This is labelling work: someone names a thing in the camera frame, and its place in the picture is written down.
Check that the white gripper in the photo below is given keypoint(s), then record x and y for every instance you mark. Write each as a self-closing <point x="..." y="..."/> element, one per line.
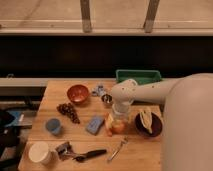
<point x="121" y="113"/>

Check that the red yellow apple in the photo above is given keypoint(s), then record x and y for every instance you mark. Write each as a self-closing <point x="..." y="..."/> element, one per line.
<point x="118" y="127"/>

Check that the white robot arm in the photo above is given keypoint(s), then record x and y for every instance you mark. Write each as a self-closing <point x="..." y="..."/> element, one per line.
<point x="187" y="139"/>

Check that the dark purple bowl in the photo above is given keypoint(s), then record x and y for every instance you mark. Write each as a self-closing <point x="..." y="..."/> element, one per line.
<point x="155" y="129"/>

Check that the red bowl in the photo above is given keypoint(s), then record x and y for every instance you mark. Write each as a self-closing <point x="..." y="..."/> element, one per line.
<point x="78" y="93"/>

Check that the orange carrot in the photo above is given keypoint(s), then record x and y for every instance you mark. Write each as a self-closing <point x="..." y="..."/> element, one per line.
<point x="108" y="124"/>

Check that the small metal cup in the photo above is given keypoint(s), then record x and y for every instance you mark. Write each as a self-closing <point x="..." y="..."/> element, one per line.
<point x="107" y="99"/>

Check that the yellow banana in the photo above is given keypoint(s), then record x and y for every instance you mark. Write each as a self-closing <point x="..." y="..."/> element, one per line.
<point x="146" y="119"/>

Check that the blue white small toy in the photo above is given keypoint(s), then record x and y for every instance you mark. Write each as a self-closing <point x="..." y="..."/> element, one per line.
<point x="99" y="90"/>

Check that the silver fork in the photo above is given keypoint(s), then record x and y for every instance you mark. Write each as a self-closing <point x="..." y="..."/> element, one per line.
<point x="116" y="151"/>

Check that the blue sponge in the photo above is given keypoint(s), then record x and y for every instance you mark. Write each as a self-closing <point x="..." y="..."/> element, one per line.
<point x="94" y="124"/>

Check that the green plastic tray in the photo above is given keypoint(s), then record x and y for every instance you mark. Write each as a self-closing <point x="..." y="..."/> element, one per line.
<point x="140" y="76"/>

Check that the bunch of dark grapes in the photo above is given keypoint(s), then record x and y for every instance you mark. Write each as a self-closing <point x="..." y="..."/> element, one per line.
<point x="68" y="110"/>

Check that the grey metal tool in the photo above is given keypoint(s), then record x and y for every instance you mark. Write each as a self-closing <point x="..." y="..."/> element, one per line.
<point x="65" y="151"/>

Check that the blue cup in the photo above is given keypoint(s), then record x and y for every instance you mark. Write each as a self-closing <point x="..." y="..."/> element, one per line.
<point x="53" y="126"/>

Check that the white cup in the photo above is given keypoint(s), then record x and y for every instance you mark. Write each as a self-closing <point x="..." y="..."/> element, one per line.
<point x="39" y="152"/>

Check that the black blue object at left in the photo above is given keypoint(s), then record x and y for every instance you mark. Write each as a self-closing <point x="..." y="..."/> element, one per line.
<point x="9" y="137"/>

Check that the black handled knife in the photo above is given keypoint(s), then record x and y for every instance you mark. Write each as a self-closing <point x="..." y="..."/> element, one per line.
<point x="90" y="154"/>

